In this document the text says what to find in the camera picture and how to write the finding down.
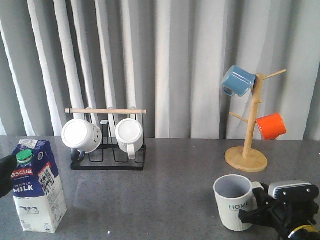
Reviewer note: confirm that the grey white curtain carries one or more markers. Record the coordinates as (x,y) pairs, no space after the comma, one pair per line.
(166,56)

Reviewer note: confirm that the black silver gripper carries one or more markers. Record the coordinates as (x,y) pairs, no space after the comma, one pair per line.
(292,209)

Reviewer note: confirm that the wooden mug tree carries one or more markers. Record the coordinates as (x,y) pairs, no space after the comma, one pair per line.
(245,158)

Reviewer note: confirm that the white ribbed mug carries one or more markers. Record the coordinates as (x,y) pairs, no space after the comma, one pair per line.
(129,136)

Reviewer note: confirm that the orange enamel mug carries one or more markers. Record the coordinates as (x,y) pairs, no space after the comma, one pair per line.
(271,126)

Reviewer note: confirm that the cream HOME mug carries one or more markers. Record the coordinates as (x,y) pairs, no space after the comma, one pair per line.
(233,193)

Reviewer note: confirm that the white smiley face mug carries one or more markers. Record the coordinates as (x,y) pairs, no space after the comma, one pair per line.
(82,137)

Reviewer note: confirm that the blue white milk carton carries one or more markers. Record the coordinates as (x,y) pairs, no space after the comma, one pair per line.
(37,187)

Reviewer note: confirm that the blue enamel mug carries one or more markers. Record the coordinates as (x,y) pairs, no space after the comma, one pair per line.
(237,81)

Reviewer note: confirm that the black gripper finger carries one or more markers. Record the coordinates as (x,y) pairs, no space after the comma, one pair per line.
(7,165)

